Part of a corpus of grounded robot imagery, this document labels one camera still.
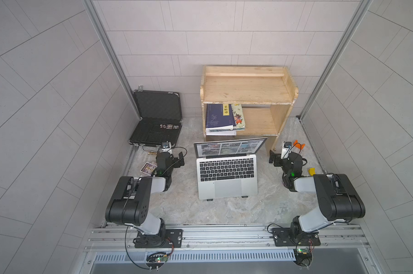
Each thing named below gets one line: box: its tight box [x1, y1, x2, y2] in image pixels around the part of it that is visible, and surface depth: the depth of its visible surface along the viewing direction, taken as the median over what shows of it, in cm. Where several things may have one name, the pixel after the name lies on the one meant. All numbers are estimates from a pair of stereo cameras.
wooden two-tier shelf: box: [200, 66, 299, 151], surface depth 77 cm
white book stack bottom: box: [205, 127, 237, 136], surface depth 84 cm
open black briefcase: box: [128, 89, 182, 147], surface depth 107 cm
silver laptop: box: [193, 137, 269, 200], surface depth 82 cm
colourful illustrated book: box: [231, 103, 246, 131], surface depth 84 cm
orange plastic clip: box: [292, 139, 306, 151], surface depth 104 cm
